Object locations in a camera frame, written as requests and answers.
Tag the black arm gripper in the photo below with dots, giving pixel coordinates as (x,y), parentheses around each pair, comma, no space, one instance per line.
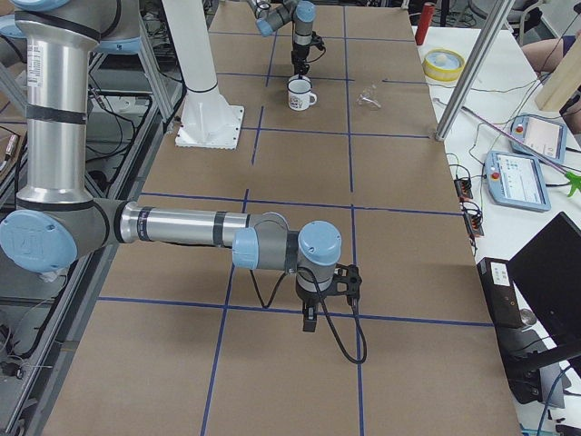
(310,300)

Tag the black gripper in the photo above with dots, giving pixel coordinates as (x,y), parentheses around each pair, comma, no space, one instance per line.
(300,50)

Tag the clear plastic funnel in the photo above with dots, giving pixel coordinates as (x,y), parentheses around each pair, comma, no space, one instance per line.
(368,98)

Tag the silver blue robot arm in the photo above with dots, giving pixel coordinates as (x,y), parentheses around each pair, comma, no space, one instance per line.
(302,15)
(257,241)

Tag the white enamel cup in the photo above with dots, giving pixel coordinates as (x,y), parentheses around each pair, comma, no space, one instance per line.
(300,94)

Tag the red cardboard tube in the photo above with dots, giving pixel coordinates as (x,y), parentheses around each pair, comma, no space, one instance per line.
(424,23)

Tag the yellow rimmed blue bowl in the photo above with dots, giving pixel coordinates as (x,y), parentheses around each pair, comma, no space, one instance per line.
(443,65)

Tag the near orange relay module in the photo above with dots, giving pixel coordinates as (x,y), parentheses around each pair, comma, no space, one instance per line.
(473,218)

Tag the orange relay module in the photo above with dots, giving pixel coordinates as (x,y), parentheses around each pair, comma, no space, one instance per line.
(473,218)
(463,184)

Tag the black desktop box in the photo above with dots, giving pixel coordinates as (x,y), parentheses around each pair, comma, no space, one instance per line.
(499,293)

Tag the far orange relay module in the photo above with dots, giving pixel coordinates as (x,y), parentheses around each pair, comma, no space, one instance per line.
(463,184)

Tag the near teach pendant tablet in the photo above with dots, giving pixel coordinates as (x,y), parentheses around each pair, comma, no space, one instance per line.
(516,180)

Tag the teach pendant tablet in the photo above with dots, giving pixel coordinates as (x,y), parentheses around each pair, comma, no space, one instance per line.
(516,180)
(542,135)

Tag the black laptop computer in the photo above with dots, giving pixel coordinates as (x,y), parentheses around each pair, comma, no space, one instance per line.
(546,271)

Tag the far teach pendant tablet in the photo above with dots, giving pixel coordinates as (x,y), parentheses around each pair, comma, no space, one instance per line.
(542,135)

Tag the wooden beam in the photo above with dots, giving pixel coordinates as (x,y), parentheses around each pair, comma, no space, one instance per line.
(562,83)

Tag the metal reacher grabber stick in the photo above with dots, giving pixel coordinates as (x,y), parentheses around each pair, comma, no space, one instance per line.
(574,179)

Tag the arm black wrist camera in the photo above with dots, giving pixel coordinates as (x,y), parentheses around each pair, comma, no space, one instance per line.
(346,282)

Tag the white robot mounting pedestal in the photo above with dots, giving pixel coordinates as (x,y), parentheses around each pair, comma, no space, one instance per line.
(207,119)

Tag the aluminium frame post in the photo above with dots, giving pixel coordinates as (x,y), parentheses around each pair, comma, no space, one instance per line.
(486,38)

